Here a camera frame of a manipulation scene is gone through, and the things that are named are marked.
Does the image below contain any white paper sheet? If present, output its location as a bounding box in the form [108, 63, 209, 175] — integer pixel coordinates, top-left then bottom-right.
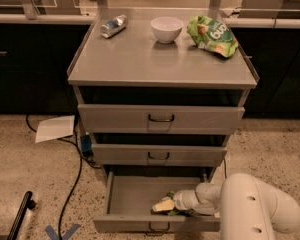
[35, 115, 75, 143]

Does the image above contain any grey drawer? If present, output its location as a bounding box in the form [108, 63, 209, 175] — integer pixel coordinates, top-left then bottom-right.
[78, 104, 244, 135]
[93, 166, 220, 234]
[92, 144, 226, 167]

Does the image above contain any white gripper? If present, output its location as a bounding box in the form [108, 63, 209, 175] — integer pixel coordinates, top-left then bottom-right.
[152, 190, 199, 212]

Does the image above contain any grey metal drawer cabinet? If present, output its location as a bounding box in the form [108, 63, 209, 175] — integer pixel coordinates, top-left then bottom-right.
[69, 8, 258, 180]

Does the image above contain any bottom grey drawer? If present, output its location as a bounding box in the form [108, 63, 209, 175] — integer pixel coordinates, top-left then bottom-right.
[93, 166, 220, 234]

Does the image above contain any blue tape cross marker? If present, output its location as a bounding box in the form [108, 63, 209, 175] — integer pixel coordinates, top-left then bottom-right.
[44, 223, 82, 240]

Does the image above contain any large green chip bag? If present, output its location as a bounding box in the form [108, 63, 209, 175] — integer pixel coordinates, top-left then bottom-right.
[187, 15, 239, 58]

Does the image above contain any small green jalapeno chip bag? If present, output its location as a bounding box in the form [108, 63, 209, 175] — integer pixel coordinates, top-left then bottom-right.
[151, 191, 192, 216]

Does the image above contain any top grey drawer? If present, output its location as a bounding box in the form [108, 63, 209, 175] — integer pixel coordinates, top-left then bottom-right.
[78, 104, 244, 135]

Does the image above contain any black cable left floor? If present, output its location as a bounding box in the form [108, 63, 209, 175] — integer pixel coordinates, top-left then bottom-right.
[25, 114, 101, 240]

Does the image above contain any long background counter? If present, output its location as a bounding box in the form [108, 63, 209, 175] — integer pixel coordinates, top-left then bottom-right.
[0, 14, 300, 29]

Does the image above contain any blue power adapter box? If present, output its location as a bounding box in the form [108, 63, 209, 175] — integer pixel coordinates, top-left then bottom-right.
[80, 135, 93, 157]

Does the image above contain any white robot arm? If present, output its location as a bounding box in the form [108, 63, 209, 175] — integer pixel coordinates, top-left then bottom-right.
[151, 173, 300, 240]

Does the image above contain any black bar lower left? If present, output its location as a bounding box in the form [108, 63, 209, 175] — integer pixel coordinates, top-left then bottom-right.
[7, 191, 36, 240]

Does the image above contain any middle grey drawer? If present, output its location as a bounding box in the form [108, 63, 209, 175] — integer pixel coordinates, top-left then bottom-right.
[92, 144, 226, 167]

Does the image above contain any white ceramic bowl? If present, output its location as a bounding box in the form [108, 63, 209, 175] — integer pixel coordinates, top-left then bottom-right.
[150, 17, 183, 44]

